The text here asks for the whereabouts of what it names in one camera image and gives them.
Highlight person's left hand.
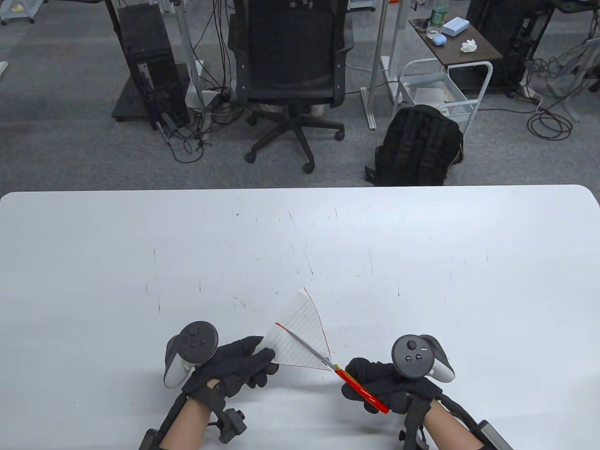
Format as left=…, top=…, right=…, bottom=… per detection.
left=182, top=336, right=280, bottom=411

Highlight person's right hand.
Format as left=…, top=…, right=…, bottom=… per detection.
left=342, top=358, right=443, bottom=415

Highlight red handled scissors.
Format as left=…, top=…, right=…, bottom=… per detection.
left=284, top=328, right=390, bottom=414

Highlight black hand controller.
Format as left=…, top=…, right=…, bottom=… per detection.
left=164, top=321, right=219, bottom=389
left=391, top=334, right=456, bottom=383

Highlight white lined paper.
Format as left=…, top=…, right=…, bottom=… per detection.
left=262, top=287, right=334, bottom=372

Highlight person's left forearm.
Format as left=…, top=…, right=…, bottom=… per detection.
left=159, top=398, right=211, bottom=450

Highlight person's right forearm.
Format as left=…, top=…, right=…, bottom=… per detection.
left=424, top=401, right=486, bottom=450

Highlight black backpack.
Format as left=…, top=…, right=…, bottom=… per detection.
left=365, top=105, right=465, bottom=187

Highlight white metal desk leg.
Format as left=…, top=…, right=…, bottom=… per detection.
left=171, top=0, right=221, bottom=112
left=360, top=0, right=406, bottom=131

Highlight white basket cart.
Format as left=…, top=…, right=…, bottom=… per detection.
left=391, top=59, right=494, bottom=136

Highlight black flat cart base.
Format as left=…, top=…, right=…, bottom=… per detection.
left=111, top=74, right=155, bottom=123

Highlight black office chair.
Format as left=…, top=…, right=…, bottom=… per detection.
left=228, top=0, right=355, bottom=175

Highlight brown side table top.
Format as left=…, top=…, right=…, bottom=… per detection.
left=409, top=18, right=504, bottom=66

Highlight black computer tower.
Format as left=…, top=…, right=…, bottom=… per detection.
left=116, top=4, right=192, bottom=131

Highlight light blue tissue box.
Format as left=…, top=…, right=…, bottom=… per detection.
left=442, top=17, right=470, bottom=37

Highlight green plastic bottle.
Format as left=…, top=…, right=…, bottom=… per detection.
left=430, top=0, right=450, bottom=28

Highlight black equipment rack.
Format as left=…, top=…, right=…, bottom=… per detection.
left=466, top=0, right=556, bottom=94

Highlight white wheeled shelf cart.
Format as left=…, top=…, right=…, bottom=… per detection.
left=0, top=0, right=48, bottom=25

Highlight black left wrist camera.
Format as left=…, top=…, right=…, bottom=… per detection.
left=206, top=407, right=248, bottom=444

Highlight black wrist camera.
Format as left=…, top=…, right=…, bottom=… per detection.
left=206, top=407, right=248, bottom=444
left=398, top=412, right=429, bottom=450

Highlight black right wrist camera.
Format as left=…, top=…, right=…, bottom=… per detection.
left=398, top=412, right=429, bottom=450

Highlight black floor cable bundle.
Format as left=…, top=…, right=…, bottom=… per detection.
left=157, top=84, right=247, bottom=165

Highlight black coiled cable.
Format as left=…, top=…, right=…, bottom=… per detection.
left=527, top=110, right=573, bottom=140

